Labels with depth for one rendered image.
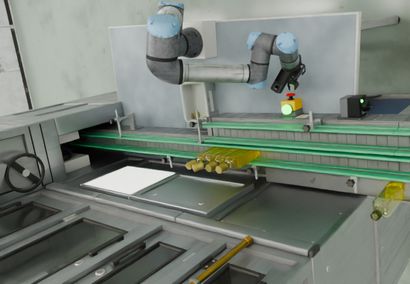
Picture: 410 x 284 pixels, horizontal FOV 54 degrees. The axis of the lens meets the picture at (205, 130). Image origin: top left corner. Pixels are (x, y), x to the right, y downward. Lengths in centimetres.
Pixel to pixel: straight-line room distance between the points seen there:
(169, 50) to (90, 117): 122
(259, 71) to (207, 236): 66
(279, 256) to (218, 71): 70
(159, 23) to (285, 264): 89
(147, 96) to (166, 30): 112
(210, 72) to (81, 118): 120
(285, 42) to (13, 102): 426
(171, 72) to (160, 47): 10
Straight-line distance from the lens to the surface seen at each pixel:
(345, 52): 176
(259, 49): 157
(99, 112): 261
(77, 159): 268
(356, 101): 168
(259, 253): 136
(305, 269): 128
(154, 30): 144
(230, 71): 155
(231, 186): 184
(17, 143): 238
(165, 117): 243
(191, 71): 151
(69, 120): 250
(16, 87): 538
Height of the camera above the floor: 238
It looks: 47 degrees down
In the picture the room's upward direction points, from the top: 111 degrees counter-clockwise
